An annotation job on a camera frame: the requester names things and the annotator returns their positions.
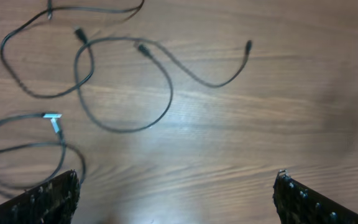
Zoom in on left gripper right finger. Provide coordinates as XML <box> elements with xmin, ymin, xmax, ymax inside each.
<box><xmin>273</xmin><ymin>169</ymin><xmax>358</xmax><ymax>224</ymax></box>

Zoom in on black USB cable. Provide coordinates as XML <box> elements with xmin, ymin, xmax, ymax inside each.
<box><xmin>0</xmin><ymin>0</ymin><xmax>145</xmax><ymax>100</ymax></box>

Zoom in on black audio cable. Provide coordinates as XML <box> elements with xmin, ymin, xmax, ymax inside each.
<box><xmin>0</xmin><ymin>112</ymin><xmax>86</xmax><ymax>195</ymax></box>

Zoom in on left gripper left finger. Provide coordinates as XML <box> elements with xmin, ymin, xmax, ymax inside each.
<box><xmin>0</xmin><ymin>170</ymin><xmax>80</xmax><ymax>224</ymax></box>

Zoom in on thin black micro-USB cable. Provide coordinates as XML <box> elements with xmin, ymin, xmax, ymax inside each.
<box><xmin>73</xmin><ymin>36</ymin><xmax>254</xmax><ymax>134</ymax></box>

